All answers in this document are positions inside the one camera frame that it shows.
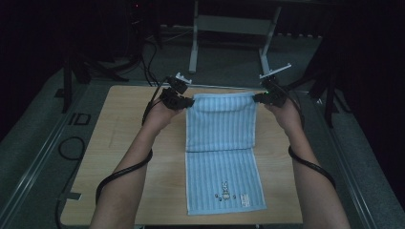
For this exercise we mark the blue striped towel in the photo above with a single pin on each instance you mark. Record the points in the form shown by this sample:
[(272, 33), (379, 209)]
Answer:
[(223, 152)]

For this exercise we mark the white metal desk frame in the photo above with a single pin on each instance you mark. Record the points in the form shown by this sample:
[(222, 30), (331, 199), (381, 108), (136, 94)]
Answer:
[(230, 25)]

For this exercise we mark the person's left hand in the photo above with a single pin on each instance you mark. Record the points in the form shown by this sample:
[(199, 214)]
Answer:
[(160, 116)]

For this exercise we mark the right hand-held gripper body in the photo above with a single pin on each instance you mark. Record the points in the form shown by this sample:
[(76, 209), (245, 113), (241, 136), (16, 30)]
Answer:
[(275, 92)]

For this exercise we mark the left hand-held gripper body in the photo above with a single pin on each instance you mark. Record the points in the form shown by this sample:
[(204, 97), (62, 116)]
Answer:
[(173, 95)]

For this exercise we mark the metal floor rail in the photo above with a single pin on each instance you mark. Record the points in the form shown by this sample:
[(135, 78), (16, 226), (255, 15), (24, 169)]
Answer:
[(35, 165), (223, 86), (347, 178)]

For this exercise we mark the black metal stand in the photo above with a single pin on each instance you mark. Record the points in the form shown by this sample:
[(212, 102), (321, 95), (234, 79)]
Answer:
[(329, 95), (67, 86)]

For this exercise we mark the grey tape strip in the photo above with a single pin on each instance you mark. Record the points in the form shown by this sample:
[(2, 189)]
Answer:
[(70, 196)]

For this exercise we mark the person's right hand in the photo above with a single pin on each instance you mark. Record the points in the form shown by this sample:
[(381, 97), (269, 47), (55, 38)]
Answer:
[(285, 116)]

